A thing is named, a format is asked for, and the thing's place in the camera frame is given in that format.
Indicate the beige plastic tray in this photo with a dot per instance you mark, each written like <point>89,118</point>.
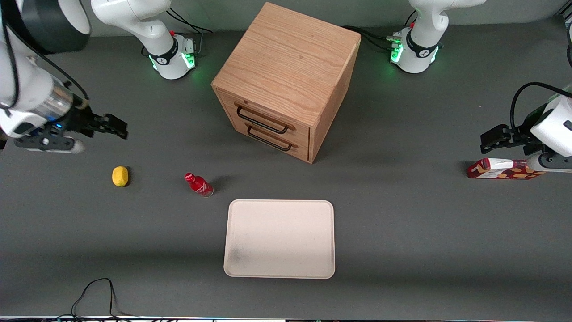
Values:
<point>279,239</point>

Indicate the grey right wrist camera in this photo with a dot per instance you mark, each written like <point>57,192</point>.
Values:
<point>49,144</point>

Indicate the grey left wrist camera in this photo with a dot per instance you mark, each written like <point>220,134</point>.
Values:
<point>552,163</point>

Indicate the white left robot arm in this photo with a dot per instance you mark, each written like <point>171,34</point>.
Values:
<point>424,27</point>

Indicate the red coke bottle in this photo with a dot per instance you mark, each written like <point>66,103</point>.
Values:
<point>199,184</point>

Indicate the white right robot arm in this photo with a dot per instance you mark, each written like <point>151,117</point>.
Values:
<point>27,89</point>

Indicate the yellow lemon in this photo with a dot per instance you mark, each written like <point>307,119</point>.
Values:
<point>119,176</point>

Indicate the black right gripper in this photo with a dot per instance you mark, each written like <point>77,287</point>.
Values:
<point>79,120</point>

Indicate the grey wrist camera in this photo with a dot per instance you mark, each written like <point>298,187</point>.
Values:
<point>552,163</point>
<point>49,144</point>

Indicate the wooden drawer cabinet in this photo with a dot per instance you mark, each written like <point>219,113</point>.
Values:
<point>290,62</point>

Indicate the red snack box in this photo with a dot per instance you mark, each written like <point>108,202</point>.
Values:
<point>500,169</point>

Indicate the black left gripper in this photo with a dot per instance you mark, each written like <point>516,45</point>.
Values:
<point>522,136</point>

